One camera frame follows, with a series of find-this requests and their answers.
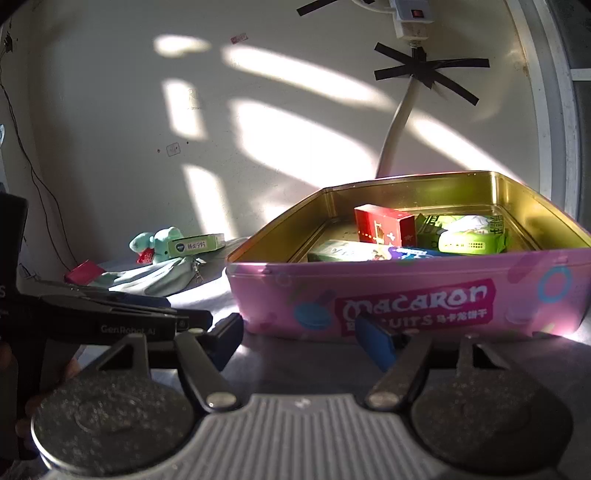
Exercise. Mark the mint green zipper pouch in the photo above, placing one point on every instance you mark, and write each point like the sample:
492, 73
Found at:
157, 277

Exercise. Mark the white window frame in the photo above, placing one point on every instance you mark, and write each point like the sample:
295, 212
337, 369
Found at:
561, 115

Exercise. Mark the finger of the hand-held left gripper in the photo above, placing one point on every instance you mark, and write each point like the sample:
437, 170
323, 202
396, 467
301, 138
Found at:
138, 300
194, 317

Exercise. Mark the teal plush toy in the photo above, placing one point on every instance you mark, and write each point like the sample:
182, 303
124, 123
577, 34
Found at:
159, 240

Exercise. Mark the white square wall sticker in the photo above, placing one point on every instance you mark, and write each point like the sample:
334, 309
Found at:
173, 148

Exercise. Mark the green snack packet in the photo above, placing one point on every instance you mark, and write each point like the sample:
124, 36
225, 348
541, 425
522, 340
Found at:
466, 242

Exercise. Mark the small pink wall label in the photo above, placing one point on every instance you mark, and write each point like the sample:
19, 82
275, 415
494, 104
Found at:
239, 38

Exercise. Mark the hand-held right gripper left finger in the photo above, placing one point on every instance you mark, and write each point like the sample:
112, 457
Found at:
226, 337

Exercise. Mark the pink biscuit tin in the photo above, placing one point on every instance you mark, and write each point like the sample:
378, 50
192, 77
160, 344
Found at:
286, 295

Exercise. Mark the black tape cross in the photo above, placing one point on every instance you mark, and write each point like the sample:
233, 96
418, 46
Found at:
434, 64

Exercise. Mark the black wall plug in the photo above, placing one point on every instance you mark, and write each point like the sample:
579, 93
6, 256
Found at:
7, 42

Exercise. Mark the red printed box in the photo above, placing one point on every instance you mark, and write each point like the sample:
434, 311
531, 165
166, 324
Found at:
383, 226

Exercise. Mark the green toothpaste box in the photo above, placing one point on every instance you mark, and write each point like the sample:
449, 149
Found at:
346, 251

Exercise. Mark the green and white small box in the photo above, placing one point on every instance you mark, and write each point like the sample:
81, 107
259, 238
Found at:
196, 245

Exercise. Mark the person's left hand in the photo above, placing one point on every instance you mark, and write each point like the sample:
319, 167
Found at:
71, 370

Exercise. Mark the black tape strip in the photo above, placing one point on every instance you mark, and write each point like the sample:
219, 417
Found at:
318, 7

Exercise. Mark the white power strip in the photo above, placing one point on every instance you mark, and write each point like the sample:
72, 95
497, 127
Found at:
411, 21

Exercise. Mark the magenta shiny pouch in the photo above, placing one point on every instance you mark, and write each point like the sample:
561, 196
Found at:
83, 272

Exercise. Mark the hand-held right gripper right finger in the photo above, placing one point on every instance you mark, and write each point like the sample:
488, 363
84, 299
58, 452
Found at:
374, 337

